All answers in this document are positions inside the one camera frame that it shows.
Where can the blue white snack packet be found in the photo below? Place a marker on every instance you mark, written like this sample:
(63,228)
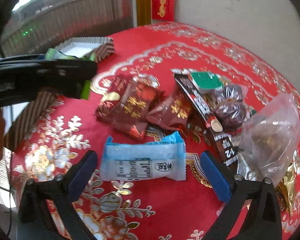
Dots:
(152,160)

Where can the small dark red snack packet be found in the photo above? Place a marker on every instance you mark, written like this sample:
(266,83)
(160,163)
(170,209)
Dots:
(172,113)

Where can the black long coffee sachet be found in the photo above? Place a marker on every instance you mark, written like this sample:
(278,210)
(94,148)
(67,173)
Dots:
(217,135)

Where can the red paper wall decoration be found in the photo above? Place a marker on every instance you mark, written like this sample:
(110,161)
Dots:
(163,10)

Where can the clear bag of dates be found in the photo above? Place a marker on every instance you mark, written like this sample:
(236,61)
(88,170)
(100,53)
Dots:
(227,104)

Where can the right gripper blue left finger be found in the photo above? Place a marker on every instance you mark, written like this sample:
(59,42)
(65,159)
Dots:
(76,179)

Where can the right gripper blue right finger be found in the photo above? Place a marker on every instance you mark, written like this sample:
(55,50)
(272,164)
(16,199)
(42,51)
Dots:
(219,176)

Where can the striped white tray box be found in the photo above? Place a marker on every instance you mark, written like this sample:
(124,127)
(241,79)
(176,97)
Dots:
(93,48)

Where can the green small packet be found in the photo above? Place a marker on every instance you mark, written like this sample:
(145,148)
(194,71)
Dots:
(206,82)

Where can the gold foil snack bar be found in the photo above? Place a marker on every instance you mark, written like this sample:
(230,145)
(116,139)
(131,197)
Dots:
(285,190)

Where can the clear bag of walnuts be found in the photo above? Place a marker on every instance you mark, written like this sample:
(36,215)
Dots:
(269,139)

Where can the green snack packet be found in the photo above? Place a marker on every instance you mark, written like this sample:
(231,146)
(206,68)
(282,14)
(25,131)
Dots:
(72,76)

